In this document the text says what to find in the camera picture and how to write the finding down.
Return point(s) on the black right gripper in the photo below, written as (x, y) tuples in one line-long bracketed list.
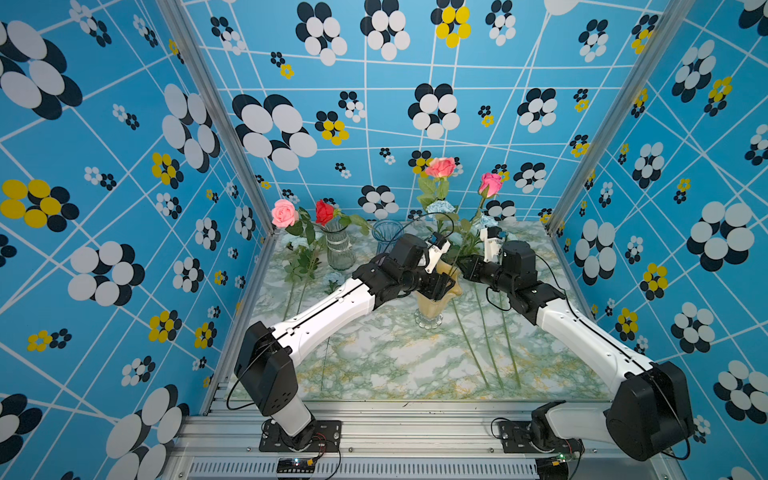
[(471, 271)]

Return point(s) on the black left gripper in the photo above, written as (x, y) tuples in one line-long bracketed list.
[(438, 284)]

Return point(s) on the white blue flower bunch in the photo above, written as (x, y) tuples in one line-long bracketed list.
[(487, 338)]

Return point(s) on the yellow fluted glass vase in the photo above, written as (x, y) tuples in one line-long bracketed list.
[(429, 315)]

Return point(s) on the pink and blue flower bunch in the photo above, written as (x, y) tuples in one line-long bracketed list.
[(462, 232)]

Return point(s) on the purple blue glass vase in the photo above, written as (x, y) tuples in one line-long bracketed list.
[(386, 232)]

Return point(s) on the clear ribbed glass vase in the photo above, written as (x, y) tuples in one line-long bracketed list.
[(339, 252)]

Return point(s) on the red rose stem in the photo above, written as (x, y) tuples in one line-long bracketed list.
[(325, 212)]

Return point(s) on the pink rose stem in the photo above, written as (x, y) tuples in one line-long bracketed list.
[(295, 221)]

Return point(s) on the white blue flower stem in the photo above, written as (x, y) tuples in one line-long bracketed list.
[(469, 343)]

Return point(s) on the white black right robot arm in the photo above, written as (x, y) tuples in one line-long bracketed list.
[(650, 410)]

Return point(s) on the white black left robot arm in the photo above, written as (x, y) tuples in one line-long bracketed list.
[(268, 357)]

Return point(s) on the small green circuit board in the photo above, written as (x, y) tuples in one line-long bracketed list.
[(296, 467)]

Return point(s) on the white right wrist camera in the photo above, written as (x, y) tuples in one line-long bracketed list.
[(493, 239)]

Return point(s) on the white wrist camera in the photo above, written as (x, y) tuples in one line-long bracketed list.
[(493, 239), (438, 245)]

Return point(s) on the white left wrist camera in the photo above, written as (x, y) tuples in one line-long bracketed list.
[(438, 245)]

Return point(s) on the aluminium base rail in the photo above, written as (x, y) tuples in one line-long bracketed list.
[(405, 439)]

